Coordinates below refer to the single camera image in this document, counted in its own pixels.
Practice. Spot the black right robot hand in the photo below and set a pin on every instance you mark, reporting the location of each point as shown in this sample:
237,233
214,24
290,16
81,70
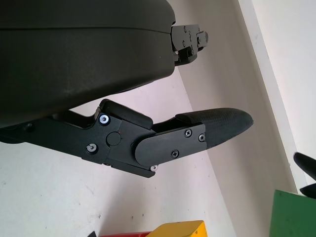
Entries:
308,165

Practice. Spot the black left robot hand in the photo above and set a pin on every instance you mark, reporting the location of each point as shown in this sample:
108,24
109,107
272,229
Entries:
74,54

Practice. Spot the green block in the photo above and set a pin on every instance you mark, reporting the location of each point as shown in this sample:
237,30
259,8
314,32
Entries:
293,214

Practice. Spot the yellow block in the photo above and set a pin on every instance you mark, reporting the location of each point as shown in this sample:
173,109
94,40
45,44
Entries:
177,229

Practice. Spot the red block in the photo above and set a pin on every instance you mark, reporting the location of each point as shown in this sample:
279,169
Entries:
123,234

